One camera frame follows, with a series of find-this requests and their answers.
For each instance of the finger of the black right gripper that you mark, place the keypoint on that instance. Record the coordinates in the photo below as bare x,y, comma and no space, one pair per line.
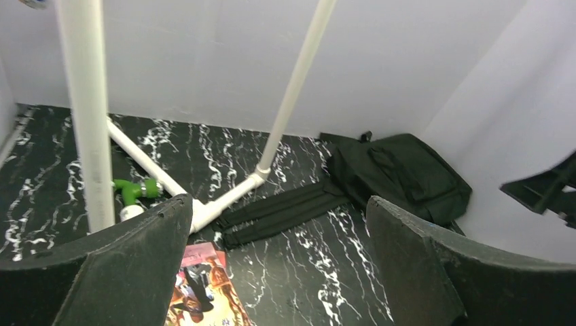
552,190

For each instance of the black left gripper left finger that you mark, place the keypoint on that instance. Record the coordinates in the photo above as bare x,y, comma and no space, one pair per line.
122,275

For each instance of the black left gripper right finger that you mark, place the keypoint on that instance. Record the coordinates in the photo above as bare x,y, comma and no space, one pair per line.
434,276

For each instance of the black student backpack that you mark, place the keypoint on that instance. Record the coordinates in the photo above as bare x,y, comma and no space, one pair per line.
401,169

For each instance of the pink comic book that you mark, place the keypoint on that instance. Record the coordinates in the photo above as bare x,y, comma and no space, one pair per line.
203,293

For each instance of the green pipe valve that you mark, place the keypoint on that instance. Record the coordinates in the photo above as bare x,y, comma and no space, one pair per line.
131,192

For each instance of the white PVC pipe frame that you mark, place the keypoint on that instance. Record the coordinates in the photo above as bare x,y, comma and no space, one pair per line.
80,25

